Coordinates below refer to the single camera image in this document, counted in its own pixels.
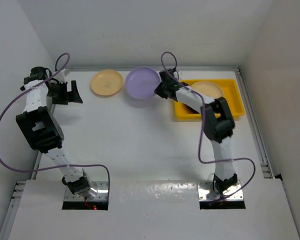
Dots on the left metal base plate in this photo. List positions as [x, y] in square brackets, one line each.
[97, 193]

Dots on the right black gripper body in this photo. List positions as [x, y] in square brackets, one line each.
[164, 88]

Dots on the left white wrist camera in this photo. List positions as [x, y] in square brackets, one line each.
[64, 72]

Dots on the purple plate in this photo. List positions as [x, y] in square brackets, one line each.
[141, 83]

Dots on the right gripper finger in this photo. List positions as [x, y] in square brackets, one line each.
[159, 87]
[160, 92]

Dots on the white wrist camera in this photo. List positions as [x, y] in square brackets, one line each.
[177, 74]
[64, 72]

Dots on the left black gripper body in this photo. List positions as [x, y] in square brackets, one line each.
[58, 91]

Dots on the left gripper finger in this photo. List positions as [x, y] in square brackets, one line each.
[73, 97]
[74, 88]

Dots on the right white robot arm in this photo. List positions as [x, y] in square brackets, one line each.
[217, 125]

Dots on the yellow plastic bin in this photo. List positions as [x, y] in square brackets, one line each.
[231, 94]

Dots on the metal base plate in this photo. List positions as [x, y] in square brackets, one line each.
[207, 194]
[97, 193]

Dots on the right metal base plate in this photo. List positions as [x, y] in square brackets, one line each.
[207, 194]

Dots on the dark rimmed plate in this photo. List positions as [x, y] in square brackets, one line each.
[191, 111]

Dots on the orange plate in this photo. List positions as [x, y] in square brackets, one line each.
[208, 88]
[106, 83]

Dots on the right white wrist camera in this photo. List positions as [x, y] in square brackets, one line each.
[177, 74]

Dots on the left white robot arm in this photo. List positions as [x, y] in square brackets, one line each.
[42, 131]

